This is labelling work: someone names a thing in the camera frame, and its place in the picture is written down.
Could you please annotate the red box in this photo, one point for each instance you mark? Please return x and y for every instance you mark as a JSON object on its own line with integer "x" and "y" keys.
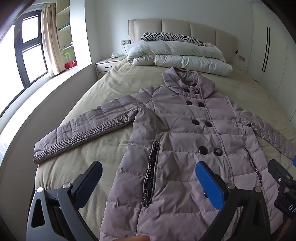
{"x": 70, "y": 64}

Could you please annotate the white nightstand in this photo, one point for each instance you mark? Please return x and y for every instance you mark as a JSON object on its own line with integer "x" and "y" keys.
{"x": 105, "y": 66}

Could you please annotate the white wardrobe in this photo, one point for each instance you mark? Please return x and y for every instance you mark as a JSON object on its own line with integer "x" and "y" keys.
{"x": 275, "y": 46}

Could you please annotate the zebra print pillow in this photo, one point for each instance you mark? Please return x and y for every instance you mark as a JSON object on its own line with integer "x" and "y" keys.
{"x": 171, "y": 37}

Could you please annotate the black framed window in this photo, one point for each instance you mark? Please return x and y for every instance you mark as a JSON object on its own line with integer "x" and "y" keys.
{"x": 30, "y": 53}

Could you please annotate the wall socket with plug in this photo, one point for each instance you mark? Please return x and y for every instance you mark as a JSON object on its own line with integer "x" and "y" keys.
{"x": 125, "y": 42}

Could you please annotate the bed with beige sheet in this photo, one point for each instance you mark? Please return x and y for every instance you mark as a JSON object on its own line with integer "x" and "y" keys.
{"x": 104, "y": 97}

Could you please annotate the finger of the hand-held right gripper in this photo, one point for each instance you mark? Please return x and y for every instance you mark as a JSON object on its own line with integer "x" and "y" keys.
{"x": 294, "y": 161}

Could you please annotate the small white item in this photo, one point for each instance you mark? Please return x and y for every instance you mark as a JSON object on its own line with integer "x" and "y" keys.
{"x": 115, "y": 55}

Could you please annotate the beige curtain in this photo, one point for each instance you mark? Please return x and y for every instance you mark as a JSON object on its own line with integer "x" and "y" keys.
{"x": 52, "y": 41}

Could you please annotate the white wall shelf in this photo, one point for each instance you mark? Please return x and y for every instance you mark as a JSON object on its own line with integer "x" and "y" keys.
{"x": 66, "y": 25}

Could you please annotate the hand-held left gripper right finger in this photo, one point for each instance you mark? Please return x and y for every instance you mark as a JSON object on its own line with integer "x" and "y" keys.
{"x": 209, "y": 183}

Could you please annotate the beige padded headboard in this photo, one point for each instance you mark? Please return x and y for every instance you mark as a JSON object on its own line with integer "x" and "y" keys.
{"x": 185, "y": 27}

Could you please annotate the white folded duvet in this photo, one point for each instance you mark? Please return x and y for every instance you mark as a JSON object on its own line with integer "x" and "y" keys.
{"x": 180, "y": 54}

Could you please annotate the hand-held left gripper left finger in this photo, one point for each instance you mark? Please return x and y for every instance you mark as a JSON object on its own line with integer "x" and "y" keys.
{"x": 89, "y": 180}

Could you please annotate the person's left hand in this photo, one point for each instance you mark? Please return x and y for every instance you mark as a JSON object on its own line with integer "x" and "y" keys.
{"x": 136, "y": 238}

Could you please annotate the green plastic item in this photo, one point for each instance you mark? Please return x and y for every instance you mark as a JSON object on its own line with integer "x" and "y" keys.
{"x": 66, "y": 55}

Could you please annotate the beige wall socket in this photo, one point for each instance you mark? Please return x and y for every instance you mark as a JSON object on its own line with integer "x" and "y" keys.
{"x": 241, "y": 58}

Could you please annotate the mauve quilted puffer coat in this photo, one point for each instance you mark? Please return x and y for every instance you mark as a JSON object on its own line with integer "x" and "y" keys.
{"x": 180, "y": 139}

